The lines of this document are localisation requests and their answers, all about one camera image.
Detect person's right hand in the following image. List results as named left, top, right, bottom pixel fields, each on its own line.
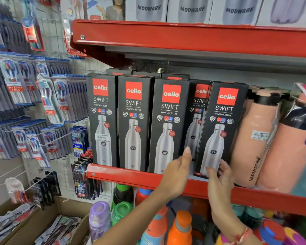
left=206, top=160, right=246, bottom=223

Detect person's left hand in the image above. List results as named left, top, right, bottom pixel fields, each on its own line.
left=159, top=147, right=192, bottom=201

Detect black steel bottle carton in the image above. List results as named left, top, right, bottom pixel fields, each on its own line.
left=194, top=81, right=249, bottom=179

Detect person's right forearm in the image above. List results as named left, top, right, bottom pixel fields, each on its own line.
left=216, top=217, right=263, bottom=245

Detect person's left forearm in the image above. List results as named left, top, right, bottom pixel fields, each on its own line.
left=94, top=190, right=173, bottom=245

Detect peach flask with black band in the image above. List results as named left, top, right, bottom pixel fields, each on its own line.
left=229, top=85, right=282, bottom=189
left=256, top=93, right=306, bottom=195

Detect dark teal bottle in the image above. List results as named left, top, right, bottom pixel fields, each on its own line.
left=232, top=204, right=264, bottom=229

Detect red metal shelf board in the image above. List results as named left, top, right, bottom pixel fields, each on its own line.
left=71, top=19, right=306, bottom=70
left=87, top=164, right=306, bottom=218

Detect red bottle with blue cap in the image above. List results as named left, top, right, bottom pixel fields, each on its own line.
left=134, top=188, right=154, bottom=207

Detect row of black bottle boxes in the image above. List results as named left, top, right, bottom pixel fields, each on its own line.
left=86, top=67, right=213, bottom=175

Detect orange bottle with grey band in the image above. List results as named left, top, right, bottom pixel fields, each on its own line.
left=166, top=210, right=193, bottom=245

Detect dark bottle with green cap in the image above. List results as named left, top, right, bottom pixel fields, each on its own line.
left=111, top=183, right=134, bottom=211

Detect orange and blue bottle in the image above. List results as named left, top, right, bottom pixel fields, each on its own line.
left=140, top=205, right=169, bottom=245

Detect blue and red bottle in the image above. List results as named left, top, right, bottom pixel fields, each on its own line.
left=253, top=219, right=289, bottom=245

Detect green plastic bottle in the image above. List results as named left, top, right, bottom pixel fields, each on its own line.
left=111, top=201, right=134, bottom=227

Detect purple multicoloured bottle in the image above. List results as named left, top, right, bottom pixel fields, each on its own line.
left=283, top=226, right=306, bottom=245

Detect purple plastic bottle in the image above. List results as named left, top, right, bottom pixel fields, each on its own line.
left=89, top=201, right=112, bottom=244

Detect hanging black toothbrush packs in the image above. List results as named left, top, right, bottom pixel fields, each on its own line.
left=32, top=171, right=62, bottom=210
left=70, top=150, right=104, bottom=201

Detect dark blue toothbrush multipack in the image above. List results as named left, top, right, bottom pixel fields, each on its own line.
left=71, top=125, right=90, bottom=158

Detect brown cardboard box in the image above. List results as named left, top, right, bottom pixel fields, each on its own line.
left=0, top=198, right=41, bottom=245
left=5, top=196, right=93, bottom=245

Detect pile of loose toothbrush packs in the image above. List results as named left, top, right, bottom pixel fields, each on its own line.
left=0, top=203, right=37, bottom=245
left=34, top=214, right=82, bottom=245

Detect white flask box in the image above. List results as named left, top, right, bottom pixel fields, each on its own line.
left=256, top=0, right=306, bottom=28
left=125, top=0, right=169, bottom=23
left=166, top=0, right=214, bottom=24
left=209, top=0, right=264, bottom=26

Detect picture printed product box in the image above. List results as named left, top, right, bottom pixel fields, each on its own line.
left=86, top=0, right=125, bottom=21

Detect hanging white toothbrush packet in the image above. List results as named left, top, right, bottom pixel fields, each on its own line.
left=5, top=177, right=29, bottom=205

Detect hanging white pink packet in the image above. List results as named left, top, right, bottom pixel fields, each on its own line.
left=60, top=0, right=88, bottom=57

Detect hanging blue toothbrush packs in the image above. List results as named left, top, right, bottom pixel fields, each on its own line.
left=0, top=0, right=90, bottom=168

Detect hanging red toothbrush packs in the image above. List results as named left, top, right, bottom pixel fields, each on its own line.
left=20, top=0, right=45, bottom=52

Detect red thread bracelet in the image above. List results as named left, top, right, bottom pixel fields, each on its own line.
left=220, top=226, right=254, bottom=245

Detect white wire grid panel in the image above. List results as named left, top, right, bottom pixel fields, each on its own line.
left=0, top=0, right=113, bottom=203

